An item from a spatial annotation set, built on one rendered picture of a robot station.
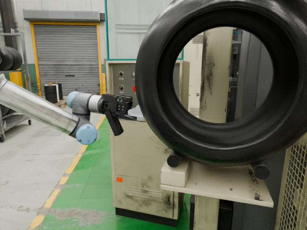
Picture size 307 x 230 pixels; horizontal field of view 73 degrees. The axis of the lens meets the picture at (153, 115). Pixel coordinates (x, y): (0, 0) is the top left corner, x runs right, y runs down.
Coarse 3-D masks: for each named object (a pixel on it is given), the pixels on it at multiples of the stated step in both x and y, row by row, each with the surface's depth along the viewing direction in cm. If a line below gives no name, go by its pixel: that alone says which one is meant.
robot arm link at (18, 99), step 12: (0, 84) 61; (12, 84) 64; (0, 96) 62; (12, 96) 63; (24, 96) 65; (36, 96) 68; (12, 108) 65; (24, 108) 65; (36, 108) 67; (48, 108) 69; (60, 108) 73; (48, 120) 69; (60, 120) 71; (72, 120) 73; (84, 120) 77; (72, 132) 74; (84, 132) 73; (96, 132) 76; (84, 144) 74
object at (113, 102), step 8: (104, 96) 83; (112, 96) 82; (120, 96) 84; (128, 96) 86; (104, 104) 84; (112, 104) 83; (120, 104) 81; (128, 104) 83; (112, 112) 84; (120, 112) 81
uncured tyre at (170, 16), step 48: (192, 0) 58; (240, 0) 54; (288, 0) 52; (144, 48) 65; (288, 48) 75; (144, 96) 68; (288, 96) 78; (192, 144) 66; (240, 144) 63; (288, 144) 60
